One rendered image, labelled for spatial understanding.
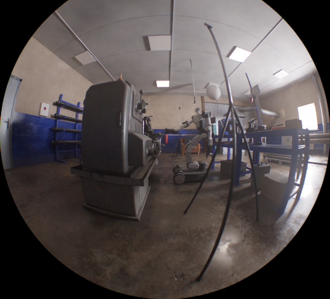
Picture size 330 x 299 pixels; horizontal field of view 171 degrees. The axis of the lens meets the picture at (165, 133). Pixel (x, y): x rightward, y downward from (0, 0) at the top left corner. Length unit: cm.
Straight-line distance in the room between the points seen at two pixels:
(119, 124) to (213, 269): 120
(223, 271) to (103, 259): 73
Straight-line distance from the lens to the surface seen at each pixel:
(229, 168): 240
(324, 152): 634
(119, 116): 87
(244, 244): 104
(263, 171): 190
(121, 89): 95
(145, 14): 292
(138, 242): 98
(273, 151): 140
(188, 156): 207
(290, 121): 137
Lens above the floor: 78
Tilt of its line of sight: 3 degrees up
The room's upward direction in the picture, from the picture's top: straight up
